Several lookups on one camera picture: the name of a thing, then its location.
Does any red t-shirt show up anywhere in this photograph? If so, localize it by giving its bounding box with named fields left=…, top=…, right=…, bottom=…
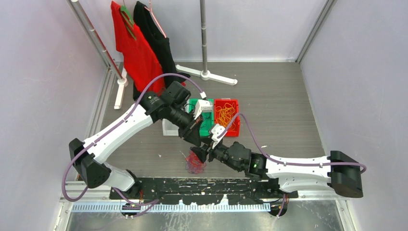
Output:
left=111, top=1, right=163, bottom=100

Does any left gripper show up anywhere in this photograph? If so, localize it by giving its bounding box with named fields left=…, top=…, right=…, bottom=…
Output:
left=167, top=104, right=204, bottom=147

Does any red plastic bin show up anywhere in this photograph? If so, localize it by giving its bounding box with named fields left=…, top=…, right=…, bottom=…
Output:
left=214, top=99, right=241, bottom=137

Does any aluminium rail frame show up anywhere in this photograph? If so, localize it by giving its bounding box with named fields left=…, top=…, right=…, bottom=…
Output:
left=59, top=180, right=351, bottom=214

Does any yellow cable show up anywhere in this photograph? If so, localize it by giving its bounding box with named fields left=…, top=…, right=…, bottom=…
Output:
left=215, top=102, right=238, bottom=131

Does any pink clothes hanger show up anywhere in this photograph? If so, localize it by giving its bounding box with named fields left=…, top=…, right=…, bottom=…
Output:
left=144, top=6, right=167, bottom=38

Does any white plastic bin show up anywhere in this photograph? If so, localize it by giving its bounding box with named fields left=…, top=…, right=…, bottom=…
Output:
left=162, top=119, right=179, bottom=136

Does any green clothes hanger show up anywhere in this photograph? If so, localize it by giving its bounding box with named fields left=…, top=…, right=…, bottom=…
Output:
left=119, top=5, right=137, bottom=40

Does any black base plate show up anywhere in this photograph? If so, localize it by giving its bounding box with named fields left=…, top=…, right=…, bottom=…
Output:
left=105, top=178, right=299, bottom=205

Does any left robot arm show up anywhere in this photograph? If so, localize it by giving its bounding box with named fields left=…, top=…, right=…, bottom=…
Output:
left=68, top=82, right=203, bottom=199

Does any black t-shirt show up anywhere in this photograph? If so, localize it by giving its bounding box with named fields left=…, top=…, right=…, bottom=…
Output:
left=132, top=0, right=191, bottom=101

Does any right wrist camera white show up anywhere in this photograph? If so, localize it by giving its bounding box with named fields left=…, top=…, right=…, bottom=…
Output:
left=209, top=124, right=226, bottom=142

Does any garment rack centre pole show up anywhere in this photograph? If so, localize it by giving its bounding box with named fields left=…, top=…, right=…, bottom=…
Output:
left=176, top=0, right=238, bottom=86

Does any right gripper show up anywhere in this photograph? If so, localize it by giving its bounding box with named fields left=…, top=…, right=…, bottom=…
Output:
left=191, top=134, right=242, bottom=172

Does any cable bundle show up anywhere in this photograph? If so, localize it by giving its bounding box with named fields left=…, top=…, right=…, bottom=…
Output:
left=185, top=150, right=207, bottom=175

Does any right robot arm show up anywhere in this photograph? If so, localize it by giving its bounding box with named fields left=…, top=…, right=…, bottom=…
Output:
left=191, top=142, right=366, bottom=198

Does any green plastic bin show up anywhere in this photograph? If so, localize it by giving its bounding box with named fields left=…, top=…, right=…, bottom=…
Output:
left=185, top=99, right=215, bottom=136

